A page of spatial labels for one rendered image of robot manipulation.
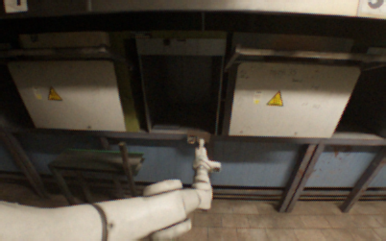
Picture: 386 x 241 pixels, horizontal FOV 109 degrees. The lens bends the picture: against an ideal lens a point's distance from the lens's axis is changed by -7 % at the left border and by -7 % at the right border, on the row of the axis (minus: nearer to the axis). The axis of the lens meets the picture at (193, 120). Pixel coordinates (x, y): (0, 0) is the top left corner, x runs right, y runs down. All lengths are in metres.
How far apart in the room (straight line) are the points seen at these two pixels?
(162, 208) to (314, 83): 0.87
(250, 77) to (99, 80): 0.76
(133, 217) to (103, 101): 0.74
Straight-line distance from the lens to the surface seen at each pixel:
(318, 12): 0.68
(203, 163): 0.74
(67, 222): 0.25
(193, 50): 0.85
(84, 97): 1.01
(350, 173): 1.87
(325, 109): 1.06
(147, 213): 0.31
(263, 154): 1.30
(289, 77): 0.88
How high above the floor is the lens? 1.39
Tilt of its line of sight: 26 degrees down
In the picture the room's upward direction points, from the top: 1 degrees clockwise
